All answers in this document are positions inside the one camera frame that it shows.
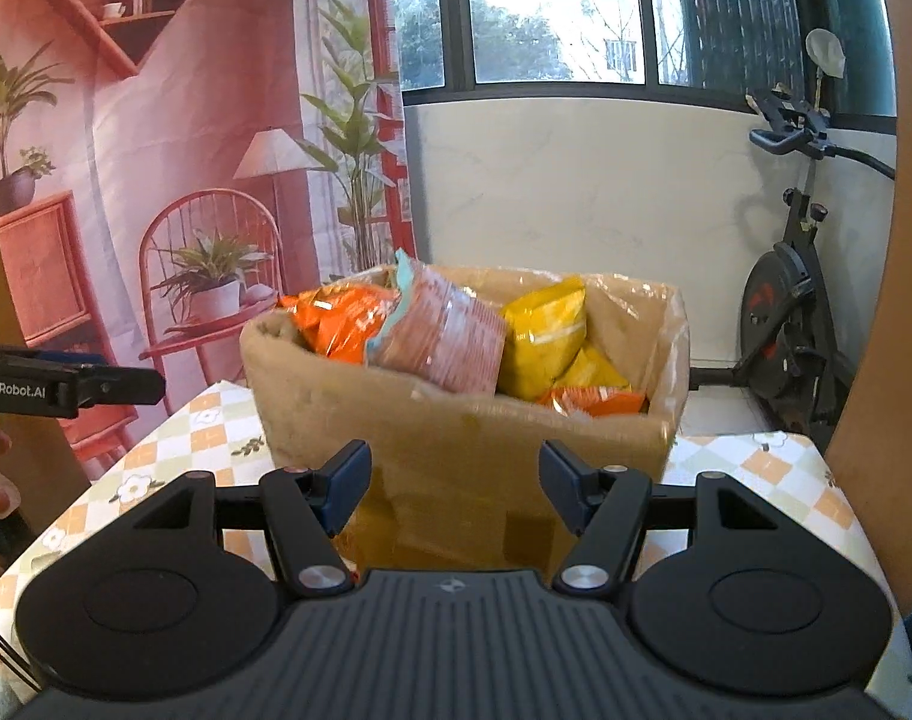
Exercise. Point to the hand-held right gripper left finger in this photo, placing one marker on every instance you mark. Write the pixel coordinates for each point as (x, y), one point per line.
(349, 480)

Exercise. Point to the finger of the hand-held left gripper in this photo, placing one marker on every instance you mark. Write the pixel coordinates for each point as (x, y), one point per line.
(126, 386)
(62, 356)

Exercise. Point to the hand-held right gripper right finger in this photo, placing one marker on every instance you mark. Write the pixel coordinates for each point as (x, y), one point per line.
(561, 481)

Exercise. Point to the cardboard box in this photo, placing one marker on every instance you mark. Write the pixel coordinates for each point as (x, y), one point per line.
(463, 442)

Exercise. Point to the orange snack packet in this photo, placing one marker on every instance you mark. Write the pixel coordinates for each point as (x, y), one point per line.
(598, 399)
(336, 319)

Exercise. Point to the yellow snack packet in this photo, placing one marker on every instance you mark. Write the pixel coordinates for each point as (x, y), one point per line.
(542, 330)
(595, 371)

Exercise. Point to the pink snack packet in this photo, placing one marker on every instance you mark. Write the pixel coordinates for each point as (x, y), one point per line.
(445, 330)

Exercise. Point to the checkered floral tablecloth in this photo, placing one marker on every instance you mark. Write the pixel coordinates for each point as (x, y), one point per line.
(763, 465)

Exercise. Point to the printed room backdrop cloth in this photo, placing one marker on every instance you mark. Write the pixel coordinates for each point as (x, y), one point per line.
(201, 127)

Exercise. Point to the black exercise bike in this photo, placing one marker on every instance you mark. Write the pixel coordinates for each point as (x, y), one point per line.
(786, 330)

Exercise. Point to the wooden panel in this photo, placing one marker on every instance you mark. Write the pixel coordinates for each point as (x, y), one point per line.
(910, 315)

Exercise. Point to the dark framed window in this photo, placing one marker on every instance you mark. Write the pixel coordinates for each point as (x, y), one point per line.
(456, 15)

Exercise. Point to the white oval paddle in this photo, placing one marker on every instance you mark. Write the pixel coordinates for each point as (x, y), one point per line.
(826, 51)

